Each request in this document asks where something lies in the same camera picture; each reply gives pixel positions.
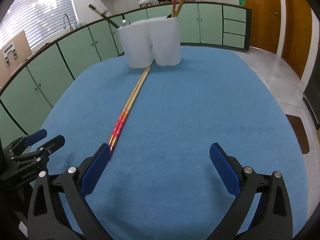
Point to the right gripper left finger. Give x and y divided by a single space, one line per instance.
46 216

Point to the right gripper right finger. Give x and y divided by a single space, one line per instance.
261 209

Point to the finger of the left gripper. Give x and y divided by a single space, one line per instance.
52 145
35 134

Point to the orange red patterned chopstick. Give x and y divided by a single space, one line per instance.
126 110

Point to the black chopstick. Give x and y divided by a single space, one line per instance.
103 16

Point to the small metal spoon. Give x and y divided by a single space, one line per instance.
125 23

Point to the green kitchen cabinets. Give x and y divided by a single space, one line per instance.
37 84

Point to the brown floor mat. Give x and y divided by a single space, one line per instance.
300 133

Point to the chrome sink faucet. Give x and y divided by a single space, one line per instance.
67 22

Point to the blue table mat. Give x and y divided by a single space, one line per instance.
161 183

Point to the window blinds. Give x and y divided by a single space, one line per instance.
37 18

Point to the dark glass cabinet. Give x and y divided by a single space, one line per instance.
312 92

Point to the white plastic utensil holder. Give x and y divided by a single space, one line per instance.
155 40

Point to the white cooking pot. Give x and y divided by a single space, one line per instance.
144 3

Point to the wooden door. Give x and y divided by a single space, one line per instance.
298 33
266 20

